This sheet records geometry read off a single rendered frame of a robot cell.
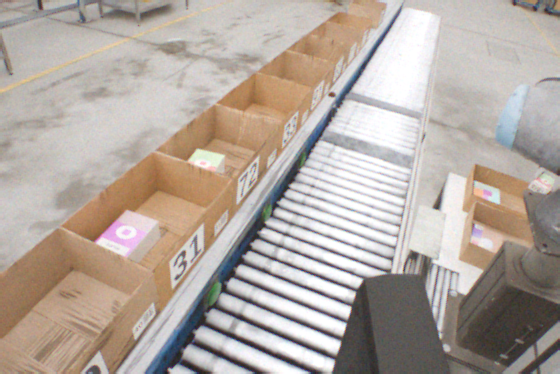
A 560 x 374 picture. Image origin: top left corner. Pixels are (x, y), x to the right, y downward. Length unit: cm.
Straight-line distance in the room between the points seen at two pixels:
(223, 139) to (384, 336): 140
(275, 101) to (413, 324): 167
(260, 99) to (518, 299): 139
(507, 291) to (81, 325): 107
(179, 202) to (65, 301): 46
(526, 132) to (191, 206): 98
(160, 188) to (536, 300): 117
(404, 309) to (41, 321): 96
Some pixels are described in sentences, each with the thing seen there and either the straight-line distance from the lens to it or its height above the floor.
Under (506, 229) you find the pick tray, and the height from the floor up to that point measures 77.
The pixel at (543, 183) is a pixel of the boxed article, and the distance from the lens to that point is 192.
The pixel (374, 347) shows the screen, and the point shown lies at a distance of 26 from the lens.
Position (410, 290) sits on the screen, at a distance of 29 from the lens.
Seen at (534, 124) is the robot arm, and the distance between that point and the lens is 95.
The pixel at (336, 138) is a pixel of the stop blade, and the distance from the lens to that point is 196.
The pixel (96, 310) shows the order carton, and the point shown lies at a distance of 108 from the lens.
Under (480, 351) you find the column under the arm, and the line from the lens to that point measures 132.
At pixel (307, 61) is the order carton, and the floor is 102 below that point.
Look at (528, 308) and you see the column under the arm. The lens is 115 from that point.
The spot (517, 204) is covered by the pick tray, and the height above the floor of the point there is 76.
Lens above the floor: 176
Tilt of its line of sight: 39 degrees down
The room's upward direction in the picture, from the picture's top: 9 degrees clockwise
